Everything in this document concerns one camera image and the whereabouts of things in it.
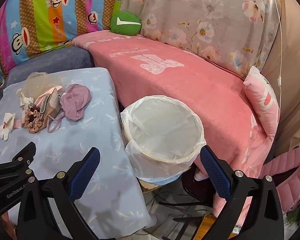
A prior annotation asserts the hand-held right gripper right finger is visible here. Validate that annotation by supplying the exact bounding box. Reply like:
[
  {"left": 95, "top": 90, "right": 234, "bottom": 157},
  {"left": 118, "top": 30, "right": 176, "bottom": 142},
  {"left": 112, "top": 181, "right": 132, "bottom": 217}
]
[{"left": 199, "top": 145, "right": 285, "bottom": 240}]

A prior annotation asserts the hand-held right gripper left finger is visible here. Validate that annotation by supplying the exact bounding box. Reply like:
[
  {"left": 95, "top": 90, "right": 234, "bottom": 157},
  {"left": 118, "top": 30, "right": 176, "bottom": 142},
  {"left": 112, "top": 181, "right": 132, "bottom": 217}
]
[{"left": 17, "top": 147, "right": 102, "bottom": 240}]

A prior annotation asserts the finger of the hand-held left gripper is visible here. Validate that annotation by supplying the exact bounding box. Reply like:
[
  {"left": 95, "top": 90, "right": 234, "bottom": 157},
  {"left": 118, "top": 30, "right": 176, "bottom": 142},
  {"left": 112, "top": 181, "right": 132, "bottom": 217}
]
[{"left": 0, "top": 142, "right": 37, "bottom": 178}]

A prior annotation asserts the white flower hair clip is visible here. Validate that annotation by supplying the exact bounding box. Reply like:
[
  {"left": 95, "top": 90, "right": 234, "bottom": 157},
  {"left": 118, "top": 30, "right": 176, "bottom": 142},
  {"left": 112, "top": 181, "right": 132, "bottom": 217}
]
[{"left": 0, "top": 112, "right": 22, "bottom": 141}]

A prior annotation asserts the floral brown scrunchie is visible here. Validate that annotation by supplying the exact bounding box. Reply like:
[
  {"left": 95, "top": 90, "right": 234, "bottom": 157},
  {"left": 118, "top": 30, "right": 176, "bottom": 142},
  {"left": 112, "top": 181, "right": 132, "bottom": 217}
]
[{"left": 24, "top": 106, "right": 43, "bottom": 133}]

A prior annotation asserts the white tissue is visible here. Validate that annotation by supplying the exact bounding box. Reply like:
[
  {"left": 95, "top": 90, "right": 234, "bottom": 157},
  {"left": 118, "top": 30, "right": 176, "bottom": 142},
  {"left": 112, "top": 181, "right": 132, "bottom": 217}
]
[{"left": 16, "top": 90, "right": 35, "bottom": 108}]

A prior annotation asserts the pale pink cloth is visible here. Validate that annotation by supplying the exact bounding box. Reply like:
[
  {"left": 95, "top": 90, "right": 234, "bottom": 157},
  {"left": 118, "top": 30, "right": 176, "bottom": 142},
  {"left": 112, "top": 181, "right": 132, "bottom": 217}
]
[{"left": 35, "top": 86, "right": 64, "bottom": 120}]

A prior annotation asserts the white bin with plastic liner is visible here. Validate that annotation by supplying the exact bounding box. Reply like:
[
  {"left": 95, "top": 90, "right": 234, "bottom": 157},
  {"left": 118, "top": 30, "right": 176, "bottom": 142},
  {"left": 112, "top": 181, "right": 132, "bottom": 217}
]
[{"left": 120, "top": 94, "right": 207, "bottom": 184}]

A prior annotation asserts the purple cloth cap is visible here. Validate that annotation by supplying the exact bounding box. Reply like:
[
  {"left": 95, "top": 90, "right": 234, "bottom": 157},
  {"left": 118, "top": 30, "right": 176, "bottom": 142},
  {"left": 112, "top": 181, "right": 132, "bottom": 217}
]
[{"left": 47, "top": 84, "right": 92, "bottom": 133}]

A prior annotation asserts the beige tulle mesh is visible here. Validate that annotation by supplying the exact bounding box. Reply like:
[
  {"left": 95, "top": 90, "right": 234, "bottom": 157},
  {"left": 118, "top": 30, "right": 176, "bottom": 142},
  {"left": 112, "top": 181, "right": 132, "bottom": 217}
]
[{"left": 16, "top": 72, "right": 63, "bottom": 100}]

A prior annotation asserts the black chair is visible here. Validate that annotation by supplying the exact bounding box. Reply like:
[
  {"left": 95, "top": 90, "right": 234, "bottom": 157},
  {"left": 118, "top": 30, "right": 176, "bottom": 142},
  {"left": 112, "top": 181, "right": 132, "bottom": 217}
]
[{"left": 159, "top": 170, "right": 230, "bottom": 238}]

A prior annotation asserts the light blue tablecloth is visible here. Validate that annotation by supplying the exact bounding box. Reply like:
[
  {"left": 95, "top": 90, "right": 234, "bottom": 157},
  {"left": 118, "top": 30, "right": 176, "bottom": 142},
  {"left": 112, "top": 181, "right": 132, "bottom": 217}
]
[{"left": 0, "top": 67, "right": 157, "bottom": 235}]

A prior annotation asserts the brown wooden board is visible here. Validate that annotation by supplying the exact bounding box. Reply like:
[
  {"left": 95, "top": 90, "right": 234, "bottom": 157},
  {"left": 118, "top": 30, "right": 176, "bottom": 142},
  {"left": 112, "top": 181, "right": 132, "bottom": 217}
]
[{"left": 200, "top": 214, "right": 218, "bottom": 240}]

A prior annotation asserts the wooden crate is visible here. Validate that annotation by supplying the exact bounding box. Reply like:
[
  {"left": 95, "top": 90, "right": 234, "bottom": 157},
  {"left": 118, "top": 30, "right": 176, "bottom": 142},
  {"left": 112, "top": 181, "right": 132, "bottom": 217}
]
[{"left": 140, "top": 180, "right": 160, "bottom": 193}]

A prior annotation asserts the pink puffer jacket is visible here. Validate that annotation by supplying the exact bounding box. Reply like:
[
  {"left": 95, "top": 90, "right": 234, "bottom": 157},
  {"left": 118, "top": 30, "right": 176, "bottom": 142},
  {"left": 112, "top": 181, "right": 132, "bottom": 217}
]
[{"left": 261, "top": 142, "right": 300, "bottom": 214}]

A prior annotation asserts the pink pillow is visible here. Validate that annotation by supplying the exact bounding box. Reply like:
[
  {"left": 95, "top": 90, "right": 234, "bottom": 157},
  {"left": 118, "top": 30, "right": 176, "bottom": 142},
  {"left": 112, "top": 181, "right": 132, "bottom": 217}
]
[{"left": 243, "top": 65, "right": 281, "bottom": 141}]

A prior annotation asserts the pink blanket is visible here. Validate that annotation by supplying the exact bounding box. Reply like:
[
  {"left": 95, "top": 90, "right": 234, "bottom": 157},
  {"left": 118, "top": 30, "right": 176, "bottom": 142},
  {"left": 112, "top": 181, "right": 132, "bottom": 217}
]
[{"left": 72, "top": 31, "right": 280, "bottom": 218}]

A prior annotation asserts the blue-grey cushion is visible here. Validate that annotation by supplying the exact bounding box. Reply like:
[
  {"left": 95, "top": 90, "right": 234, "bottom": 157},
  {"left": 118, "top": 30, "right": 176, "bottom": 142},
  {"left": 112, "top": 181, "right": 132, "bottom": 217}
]
[{"left": 0, "top": 44, "right": 95, "bottom": 93}]

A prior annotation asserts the beige curtain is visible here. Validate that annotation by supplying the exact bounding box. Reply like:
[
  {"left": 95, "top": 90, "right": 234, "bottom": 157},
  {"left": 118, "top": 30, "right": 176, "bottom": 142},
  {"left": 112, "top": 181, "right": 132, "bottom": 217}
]
[{"left": 261, "top": 0, "right": 300, "bottom": 160}]

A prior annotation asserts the striped monkey print quilt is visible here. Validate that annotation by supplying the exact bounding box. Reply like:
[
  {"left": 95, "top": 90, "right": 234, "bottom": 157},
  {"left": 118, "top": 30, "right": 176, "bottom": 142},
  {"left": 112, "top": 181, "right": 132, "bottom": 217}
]
[{"left": 0, "top": 0, "right": 125, "bottom": 90}]

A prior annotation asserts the green cushion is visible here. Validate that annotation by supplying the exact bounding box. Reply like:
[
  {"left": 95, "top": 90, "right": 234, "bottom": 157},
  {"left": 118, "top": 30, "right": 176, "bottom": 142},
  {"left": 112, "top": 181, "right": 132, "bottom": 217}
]
[{"left": 109, "top": 11, "right": 142, "bottom": 35}]

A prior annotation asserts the grey floral quilt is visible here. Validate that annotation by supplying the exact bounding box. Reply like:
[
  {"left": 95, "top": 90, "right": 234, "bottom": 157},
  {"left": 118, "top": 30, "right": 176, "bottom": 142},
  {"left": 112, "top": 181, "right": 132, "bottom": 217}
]
[{"left": 121, "top": 0, "right": 283, "bottom": 78}]

